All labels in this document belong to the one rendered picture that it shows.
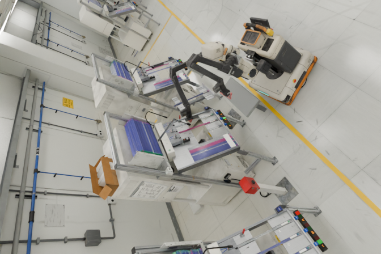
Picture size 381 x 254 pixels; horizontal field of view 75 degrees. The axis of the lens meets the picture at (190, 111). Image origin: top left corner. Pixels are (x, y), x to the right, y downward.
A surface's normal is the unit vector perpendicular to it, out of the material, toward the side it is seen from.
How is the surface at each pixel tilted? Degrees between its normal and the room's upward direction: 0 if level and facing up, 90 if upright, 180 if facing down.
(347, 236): 0
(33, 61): 90
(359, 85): 0
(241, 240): 47
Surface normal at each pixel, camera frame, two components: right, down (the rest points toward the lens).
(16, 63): 0.37, 0.59
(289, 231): -0.09, -0.74
